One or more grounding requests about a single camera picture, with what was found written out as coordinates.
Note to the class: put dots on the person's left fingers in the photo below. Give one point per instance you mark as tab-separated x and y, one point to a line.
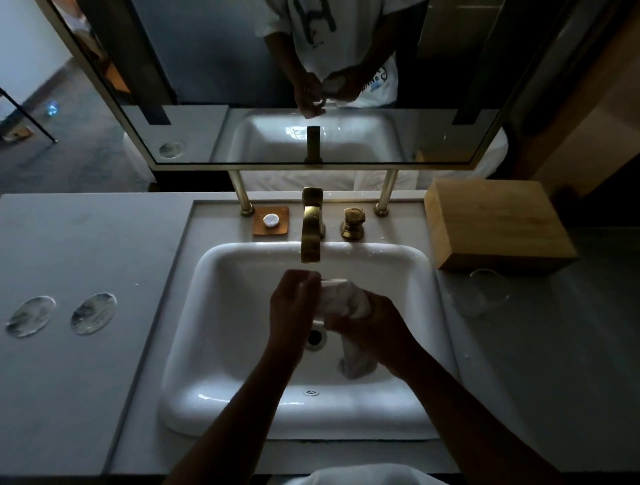
309	290

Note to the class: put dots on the person's left forearm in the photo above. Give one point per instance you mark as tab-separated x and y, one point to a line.
235	424

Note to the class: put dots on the framed vanity mirror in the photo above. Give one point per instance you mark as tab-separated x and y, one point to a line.
310	85

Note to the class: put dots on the wooden box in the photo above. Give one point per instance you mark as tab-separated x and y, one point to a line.
500	225

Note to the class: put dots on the white cloth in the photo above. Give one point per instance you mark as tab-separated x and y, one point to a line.
345	305

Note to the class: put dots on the round white soap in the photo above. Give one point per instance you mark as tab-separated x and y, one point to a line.
271	220

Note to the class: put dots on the brass faucet spout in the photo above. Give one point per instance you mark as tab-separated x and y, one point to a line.
312	225

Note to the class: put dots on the person's right forearm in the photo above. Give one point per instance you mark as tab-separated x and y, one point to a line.
470	424

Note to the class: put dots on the brass faucet knob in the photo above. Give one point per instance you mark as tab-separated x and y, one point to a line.
353	223

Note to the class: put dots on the brass mirror support post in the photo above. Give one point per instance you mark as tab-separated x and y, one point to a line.
386	192
241	192

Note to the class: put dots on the person's right hand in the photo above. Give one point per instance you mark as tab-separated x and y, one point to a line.
375	330

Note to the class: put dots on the brown square soap dish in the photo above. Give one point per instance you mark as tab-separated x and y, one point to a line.
270	221

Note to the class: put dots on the clear drinking glass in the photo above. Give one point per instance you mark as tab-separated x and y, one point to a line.
482	295

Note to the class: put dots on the round glass coaster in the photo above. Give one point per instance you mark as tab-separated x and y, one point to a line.
30	316
93	313

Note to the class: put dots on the person's right fingers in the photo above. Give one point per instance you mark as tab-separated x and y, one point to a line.
345	325

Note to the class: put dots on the person's left hand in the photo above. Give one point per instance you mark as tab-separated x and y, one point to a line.
290	310

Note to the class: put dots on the sink drain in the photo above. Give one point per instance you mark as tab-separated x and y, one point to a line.
315	336

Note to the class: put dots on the white ceramic sink basin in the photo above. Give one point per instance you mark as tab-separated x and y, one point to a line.
300	349

